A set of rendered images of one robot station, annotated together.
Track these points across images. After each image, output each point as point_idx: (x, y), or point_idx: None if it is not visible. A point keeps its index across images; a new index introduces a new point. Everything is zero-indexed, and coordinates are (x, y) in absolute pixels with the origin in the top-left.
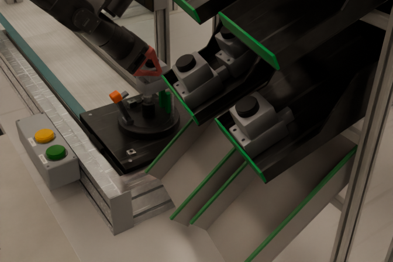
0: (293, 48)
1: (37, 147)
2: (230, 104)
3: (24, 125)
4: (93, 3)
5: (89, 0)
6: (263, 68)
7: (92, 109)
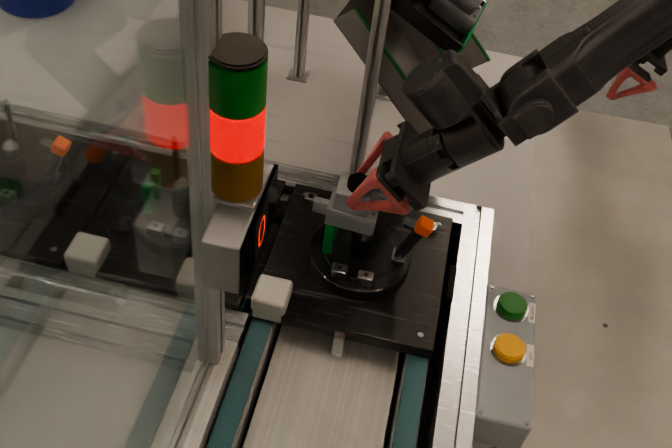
0: None
1: (528, 340)
2: None
3: (524, 403)
4: (488, 90)
5: (490, 96)
6: None
7: (370, 416)
